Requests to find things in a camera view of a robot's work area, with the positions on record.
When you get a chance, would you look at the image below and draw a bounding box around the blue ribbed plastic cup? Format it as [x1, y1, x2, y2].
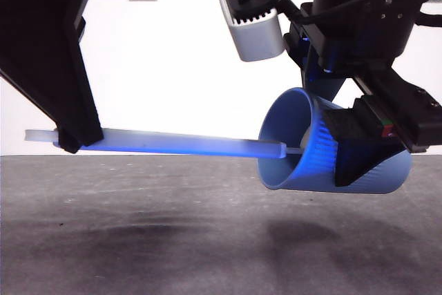
[256, 86, 414, 195]

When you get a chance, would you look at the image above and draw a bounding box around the grey-handled sponge cup brush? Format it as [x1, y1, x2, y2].
[24, 128, 314, 162]

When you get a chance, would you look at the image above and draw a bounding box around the pale grey right wrist camera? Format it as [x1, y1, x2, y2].
[216, 0, 286, 63]

